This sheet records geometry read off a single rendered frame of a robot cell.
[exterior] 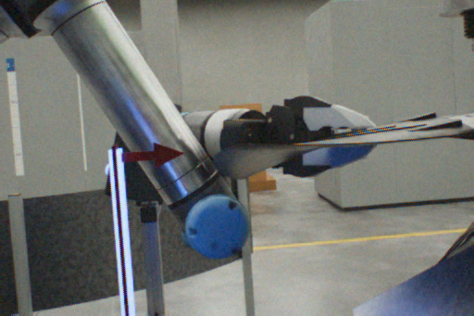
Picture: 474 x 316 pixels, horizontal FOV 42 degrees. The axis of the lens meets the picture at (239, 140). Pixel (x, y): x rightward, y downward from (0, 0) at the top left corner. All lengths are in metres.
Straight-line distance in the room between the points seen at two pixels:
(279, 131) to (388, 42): 6.14
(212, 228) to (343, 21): 6.08
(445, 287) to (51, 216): 1.82
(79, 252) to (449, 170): 5.32
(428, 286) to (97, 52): 0.43
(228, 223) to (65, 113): 5.95
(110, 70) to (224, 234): 0.23
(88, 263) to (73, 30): 1.67
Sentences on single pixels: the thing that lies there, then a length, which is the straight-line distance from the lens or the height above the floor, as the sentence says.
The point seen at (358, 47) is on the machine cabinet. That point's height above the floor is 1.74.
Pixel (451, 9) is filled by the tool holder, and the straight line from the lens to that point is 0.62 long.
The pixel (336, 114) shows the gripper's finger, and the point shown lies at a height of 1.20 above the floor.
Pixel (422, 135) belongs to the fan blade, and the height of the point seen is 1.18.
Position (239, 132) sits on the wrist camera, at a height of 1.19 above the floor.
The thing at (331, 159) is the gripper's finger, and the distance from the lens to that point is 0.68.
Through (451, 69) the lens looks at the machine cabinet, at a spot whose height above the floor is 1.45.
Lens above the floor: 1.22
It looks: 3 degrees down
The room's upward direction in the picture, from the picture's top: 4 degrees counter-clockwise
